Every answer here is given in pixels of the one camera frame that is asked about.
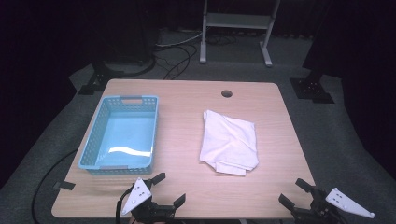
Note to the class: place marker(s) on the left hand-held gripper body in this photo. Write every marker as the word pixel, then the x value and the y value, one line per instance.
pixel 137 194

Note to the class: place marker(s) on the person's left hand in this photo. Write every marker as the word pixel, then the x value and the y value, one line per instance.
pixel 132 221

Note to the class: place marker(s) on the white metal stand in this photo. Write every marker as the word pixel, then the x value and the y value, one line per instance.
pixel 236 21

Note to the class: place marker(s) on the black tape strip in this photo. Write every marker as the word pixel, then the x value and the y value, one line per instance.
pixel 64 185

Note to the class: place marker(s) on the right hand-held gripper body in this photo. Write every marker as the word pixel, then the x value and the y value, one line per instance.
pixel 320 208

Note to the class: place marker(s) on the black stand base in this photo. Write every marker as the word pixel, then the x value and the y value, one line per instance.
pixel 99 79
pixel 311 88

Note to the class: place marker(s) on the white towel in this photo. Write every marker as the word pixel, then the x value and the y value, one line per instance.
pixel 229 141

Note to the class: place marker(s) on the light blue plastic basket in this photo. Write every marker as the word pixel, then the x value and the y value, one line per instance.
pixel 127 137

